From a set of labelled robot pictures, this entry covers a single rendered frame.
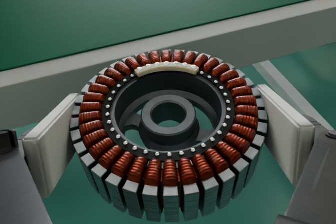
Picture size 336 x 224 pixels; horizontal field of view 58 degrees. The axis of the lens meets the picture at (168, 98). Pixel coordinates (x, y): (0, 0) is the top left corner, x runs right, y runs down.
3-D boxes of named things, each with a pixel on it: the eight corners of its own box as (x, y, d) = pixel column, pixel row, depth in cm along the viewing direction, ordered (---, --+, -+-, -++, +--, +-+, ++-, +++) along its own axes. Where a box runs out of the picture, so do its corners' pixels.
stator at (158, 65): (279, 222, 16) (298, 185, 13) (66, 229, 16) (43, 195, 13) (239, 80, 24) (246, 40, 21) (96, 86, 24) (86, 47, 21)
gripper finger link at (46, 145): (49, 199, 14) (32, 200, 14) (86, 135, 20) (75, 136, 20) (37, 137, 13) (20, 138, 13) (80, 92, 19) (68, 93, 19)
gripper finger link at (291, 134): (298, 125, 13) (317, 125, 13) (255, 84, 19) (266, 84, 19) (293, 188, 13) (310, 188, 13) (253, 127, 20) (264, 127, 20)
